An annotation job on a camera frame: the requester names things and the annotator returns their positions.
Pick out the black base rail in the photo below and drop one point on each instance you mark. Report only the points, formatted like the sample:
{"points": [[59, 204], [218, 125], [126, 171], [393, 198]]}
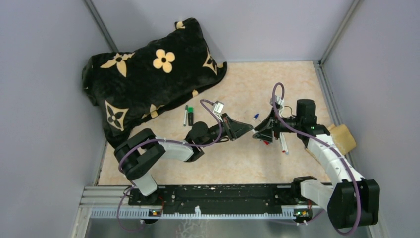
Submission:
{"points": [[222, 199]]}

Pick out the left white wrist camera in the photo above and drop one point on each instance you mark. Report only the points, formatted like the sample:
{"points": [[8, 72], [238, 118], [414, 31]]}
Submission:
{"points": [[218, 108]]}

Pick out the black green highlighter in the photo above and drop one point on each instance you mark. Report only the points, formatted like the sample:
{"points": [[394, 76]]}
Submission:
{"points": [[190, 116]]}

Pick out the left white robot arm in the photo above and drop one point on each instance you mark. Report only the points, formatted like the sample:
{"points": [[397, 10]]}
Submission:
{"points": [[138, 154]]}

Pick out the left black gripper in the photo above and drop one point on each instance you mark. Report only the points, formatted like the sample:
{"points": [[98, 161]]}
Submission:
{"points": [[230, 128]]}

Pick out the white light-blue pen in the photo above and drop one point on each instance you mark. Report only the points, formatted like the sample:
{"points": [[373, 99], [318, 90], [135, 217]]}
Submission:
{"points": [[287, 148]]}

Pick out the white red-tip pen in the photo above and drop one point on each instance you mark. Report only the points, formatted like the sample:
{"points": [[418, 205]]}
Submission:
{"points": [[283, 143]]}

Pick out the grey cable duct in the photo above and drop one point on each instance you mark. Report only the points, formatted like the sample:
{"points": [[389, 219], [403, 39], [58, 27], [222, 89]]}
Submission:
{"points": [[139, 213]]}

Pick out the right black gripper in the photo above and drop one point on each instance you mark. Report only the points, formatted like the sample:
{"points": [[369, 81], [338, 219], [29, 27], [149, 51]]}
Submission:
{"points": [[266, 134]]}

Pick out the white green-tip pen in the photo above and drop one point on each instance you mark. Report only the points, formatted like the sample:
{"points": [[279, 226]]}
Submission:
{"points": [[185, 121]]}

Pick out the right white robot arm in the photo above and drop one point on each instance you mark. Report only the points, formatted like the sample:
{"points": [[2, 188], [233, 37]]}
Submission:
{"points": [[352, 199]]}

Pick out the black floral plush blanket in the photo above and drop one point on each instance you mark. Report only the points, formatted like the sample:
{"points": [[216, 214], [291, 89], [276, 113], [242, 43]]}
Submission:
{"points": [[131, 88]]}

